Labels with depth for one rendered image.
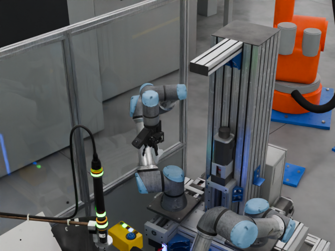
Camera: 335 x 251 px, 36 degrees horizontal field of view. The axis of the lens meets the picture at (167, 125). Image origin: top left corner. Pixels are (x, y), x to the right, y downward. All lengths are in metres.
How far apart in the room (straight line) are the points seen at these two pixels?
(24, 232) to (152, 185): 0.74
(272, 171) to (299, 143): 2.51
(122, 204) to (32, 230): 0.99
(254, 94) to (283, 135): 3.11
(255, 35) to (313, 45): 3.11
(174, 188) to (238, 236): 0.74
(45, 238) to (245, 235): 0.90
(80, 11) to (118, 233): 2.64
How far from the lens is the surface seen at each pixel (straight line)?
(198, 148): 5.22
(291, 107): 5.82
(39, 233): 2.42
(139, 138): 2.39
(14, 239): 2.39
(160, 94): 2.40
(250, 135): 2.56
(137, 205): 3.39
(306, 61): 5.64
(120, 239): 2.67
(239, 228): 2.14
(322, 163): 5.20
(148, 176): 2.74
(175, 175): 2.74
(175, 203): 2.84
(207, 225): 2.22
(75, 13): 4.80
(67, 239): 2.26
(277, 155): 3.01
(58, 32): 2.47
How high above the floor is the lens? 2.92
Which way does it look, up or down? 31 degrees down
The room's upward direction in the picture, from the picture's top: 1 degrees counter-clockwise
